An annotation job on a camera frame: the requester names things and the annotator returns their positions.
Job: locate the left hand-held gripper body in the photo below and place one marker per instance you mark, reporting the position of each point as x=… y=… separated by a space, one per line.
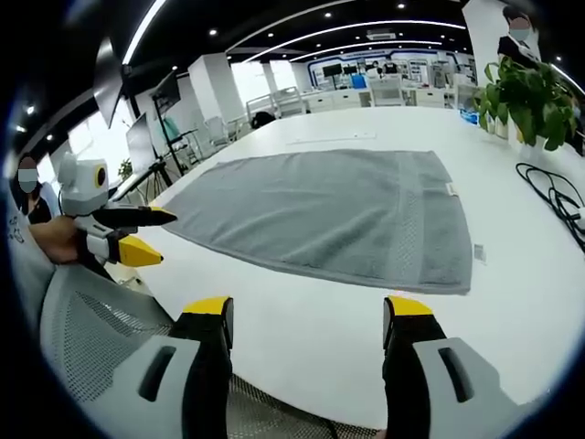
x=84 y=187

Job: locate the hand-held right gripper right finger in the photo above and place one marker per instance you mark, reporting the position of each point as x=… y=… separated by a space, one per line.
x=439 y=370

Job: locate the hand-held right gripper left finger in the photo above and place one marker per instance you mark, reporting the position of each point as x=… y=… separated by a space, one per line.
x=192 y=366

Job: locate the grey towel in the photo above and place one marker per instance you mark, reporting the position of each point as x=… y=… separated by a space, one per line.
x=329 y=215

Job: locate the person's left hand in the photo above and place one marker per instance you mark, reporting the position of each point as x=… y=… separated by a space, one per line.
x=57 y=240

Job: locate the black tripod stand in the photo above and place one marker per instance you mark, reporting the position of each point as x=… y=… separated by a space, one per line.
x=157 y=169

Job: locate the white table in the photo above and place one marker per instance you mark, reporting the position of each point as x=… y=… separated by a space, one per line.
x=365 y=329

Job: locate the grey mesh office chair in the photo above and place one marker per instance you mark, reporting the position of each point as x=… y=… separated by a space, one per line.
x=91 y=329

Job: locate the white office chair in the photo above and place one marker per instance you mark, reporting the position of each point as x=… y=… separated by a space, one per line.
x=215 y=130

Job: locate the small paper tag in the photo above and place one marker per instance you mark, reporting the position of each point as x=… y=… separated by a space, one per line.
x=479 y=253

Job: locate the green potted plant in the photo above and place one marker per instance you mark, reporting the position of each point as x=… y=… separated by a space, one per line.
x=525 y=100

